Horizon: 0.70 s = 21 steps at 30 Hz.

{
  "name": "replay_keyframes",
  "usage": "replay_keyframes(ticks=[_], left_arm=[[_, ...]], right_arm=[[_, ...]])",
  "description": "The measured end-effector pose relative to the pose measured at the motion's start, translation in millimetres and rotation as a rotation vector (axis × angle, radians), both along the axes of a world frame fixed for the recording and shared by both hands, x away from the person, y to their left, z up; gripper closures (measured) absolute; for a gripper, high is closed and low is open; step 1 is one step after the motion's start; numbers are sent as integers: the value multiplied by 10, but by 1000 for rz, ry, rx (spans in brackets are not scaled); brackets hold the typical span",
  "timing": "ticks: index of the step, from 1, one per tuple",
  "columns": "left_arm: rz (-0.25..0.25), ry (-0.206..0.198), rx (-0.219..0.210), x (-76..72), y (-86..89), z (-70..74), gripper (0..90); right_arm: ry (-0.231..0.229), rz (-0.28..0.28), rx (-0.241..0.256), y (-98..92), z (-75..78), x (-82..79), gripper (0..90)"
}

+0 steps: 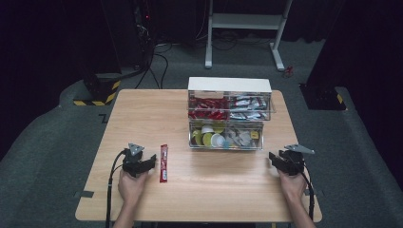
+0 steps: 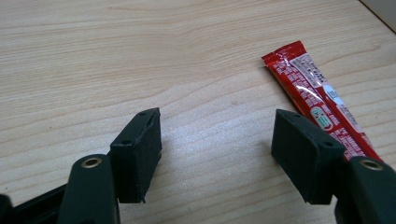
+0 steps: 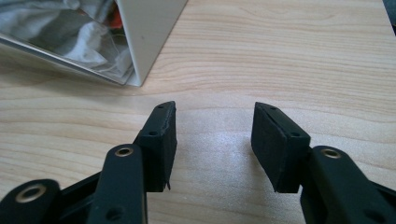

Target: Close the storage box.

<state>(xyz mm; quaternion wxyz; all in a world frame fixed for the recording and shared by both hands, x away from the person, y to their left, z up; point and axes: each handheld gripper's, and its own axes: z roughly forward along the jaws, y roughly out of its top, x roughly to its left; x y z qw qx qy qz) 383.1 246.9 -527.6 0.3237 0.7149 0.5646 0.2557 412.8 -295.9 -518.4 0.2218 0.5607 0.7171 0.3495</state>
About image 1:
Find pile of grey sachets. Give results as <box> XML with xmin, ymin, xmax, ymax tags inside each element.
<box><xmin>225</xmin><ymin>127</ymin><xmax>255</xmax><ymax>148</ymax></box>

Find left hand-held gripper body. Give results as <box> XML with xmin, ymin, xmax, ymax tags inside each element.
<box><xmin>121</xmin><ymin>142</ymin><xmax>147</xmax><ymax>179</ymax></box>

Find white-topped clear organizer case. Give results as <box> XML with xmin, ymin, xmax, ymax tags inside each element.
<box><xmin>187</xmin><ymin>76</ymin><xmax>274</xmax><ymax>152</ymax></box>

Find black base with yellow stripes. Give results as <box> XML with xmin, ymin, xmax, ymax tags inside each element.
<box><xmin>72</xmin><ymin>71</ymin><xmax>123</xmax><ymax>107</ymax></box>

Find clear drawer with capsules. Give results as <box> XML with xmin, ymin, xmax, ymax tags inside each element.
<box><xmin>188</xmin><ymin>120</ymin><xmax>265</xmax><ymax>152</ymax></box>

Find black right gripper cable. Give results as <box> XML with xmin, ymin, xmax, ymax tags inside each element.
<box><xmin>299</xmin><ymin>170</ymin><xmax>316</xmax><ymax>221</ymax></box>

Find dark equipment rack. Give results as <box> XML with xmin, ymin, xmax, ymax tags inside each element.
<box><xmin>132</xmin><ymin>0</ymin><xmax>157</xmax><ymax>69</ymax></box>

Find pile of green white capsules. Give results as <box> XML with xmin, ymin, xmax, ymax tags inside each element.
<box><xmin>190</xmin><ymin>121</ymin><xmax>230</xmax><ymax>149</ymax></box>

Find white metal stand frame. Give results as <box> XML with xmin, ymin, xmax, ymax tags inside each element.
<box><xmin>204</xmin><ymin>0</ymin><xmax>295</xmax><ymax>72</ymax></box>

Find black stand base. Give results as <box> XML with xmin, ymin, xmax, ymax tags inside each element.
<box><xmin>298</xmin><ymin>83</ymin><xmax>347</xmax><ymax>111</ymax></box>

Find pile of red stick packets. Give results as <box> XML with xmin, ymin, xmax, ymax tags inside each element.
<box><xmin>189</xmin><ymin>96</ymin><xmax>230</xmax><ymax>121</ymax></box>

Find person's left hand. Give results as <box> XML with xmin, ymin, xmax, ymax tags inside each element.
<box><xmin>117</xmin><ymin>170</ymin><xmax>150</xmax><ymax>206</ymax></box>

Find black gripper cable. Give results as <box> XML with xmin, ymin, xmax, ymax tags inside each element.
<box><xmin>105</xmin><ymin>149</ymin><xmax>128</xmax><ymax>228</ymax></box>
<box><xmin>299</xmin><ymin>170</ymin><xmax>316</xmax><ymax>221</ymax></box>

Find person's right hand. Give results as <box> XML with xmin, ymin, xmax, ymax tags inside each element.
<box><xmin>278</xmin><ymin>169</ymin><xmax>308</xmax><ymax>201</ymax></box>

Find black floor cables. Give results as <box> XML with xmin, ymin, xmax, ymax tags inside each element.
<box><xmin>134</xmin><ymin>41</ymin><xmax>174</xmax><ymax>90</ymax></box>

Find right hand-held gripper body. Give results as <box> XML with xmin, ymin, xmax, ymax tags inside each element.
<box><xmin>278</xmin><ymin>143</ymin><xmax>316</xmax><ymax>178</ymax></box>

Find pile of silver stick packets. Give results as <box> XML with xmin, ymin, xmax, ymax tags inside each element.
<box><xmin>229</xmin><ymin>94</ymin><xmax>270</xmax><ymax>121</ymax></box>

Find clear drawer with packets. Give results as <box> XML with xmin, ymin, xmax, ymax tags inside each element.
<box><xmin>187</xmin><ymin>90</ymin><xmax>276</xmax><ymax>122</ymax></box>

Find single red stick packet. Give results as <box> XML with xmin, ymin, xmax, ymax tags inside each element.
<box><xmin>159</xmin><ymin>143</ymin><xmax>169</xmax><ymax>183</ymax></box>

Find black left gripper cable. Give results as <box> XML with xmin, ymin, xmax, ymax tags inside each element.
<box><xmin>105</xmin><ymin>149</ymin><xmax>128</xmax><ymax>228</ymax></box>

